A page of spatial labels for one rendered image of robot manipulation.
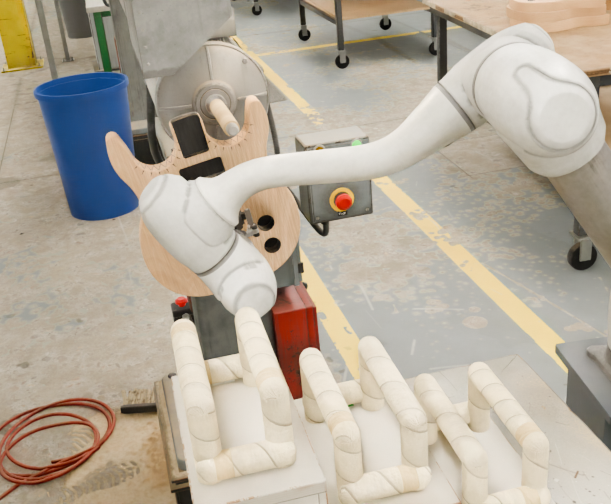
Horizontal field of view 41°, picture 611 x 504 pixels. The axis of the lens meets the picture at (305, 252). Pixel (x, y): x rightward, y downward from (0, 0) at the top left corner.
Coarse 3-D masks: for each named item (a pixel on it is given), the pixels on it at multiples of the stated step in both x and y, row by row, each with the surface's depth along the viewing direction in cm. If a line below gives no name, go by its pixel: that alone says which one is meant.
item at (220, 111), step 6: (216, 102) 176; (222, 102) 177; (210, 108) 178; (216, 108) 173; (222, 108) 171; (216, 114) 171; (222, 114) 168; (228, 114) 167; (222, 120) 165; (228, 120) 163; (234, 120) 163; (222, 126) 164
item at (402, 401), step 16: (368, 336) 112; (368, 352) 109; (384, 352) 108; (368, 368) 108; (384, 368) 104; (384, 384) 102; (400, 384) 101; (400, 400) 98; (416, 400) 99; (400, 416) 97; (416, 416) 96
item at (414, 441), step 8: (400, 424) 97; (400, 432) 98; (408, 432) 96; (416, 432) 96; (424, 432) 97; (408, 440) 97; (416, 440) 96; (424, 440) 97; (408, 448) 97; (416, 448) 97; (424, 448) 98; (408, 456) 98; (416, 456) 98; (424, 456) 98; (408, 464) 98; (416, 464) 98; (424, 464) 98; (424, 488) 100
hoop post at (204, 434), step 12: (192, 420) 88; (204, 420) 88; (216, 420) 90; (192, 432) 89; (204, 432) 89; (216, 432) 90; (192, 444) 90; (204, 444) 90; (216, 444) 90; (204, 456) 90
